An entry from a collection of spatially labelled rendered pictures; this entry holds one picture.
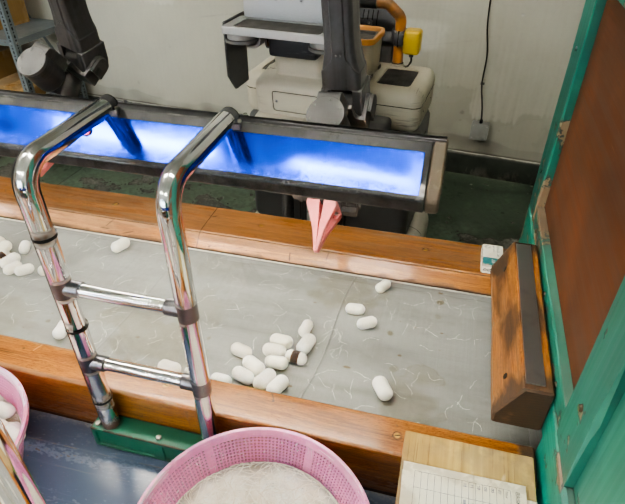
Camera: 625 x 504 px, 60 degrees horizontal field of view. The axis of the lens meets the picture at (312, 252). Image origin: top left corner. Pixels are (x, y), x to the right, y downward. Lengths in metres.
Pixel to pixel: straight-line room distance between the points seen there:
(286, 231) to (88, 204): 0.42
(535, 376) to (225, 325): 0.46
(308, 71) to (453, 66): 1.45
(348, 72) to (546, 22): 1.88
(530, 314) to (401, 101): 0.94
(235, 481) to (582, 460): 0.39
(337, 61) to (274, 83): 0.55
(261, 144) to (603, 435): 0.44
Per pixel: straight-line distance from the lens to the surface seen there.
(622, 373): 0.51
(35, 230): 0.61
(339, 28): 0.84
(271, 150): 0.61
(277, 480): 0.72
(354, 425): 0.72
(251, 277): 0.97
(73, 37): 1.16
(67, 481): 0.85
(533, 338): 0.74
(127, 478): 0.82
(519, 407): 0.70
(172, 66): 3.31
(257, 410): 0.74
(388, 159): 0.58
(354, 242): 1.01
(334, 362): 0.82
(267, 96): 1.41
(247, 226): 1.05
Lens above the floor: 1.35
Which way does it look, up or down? 37 degrees down
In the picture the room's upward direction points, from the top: straight up
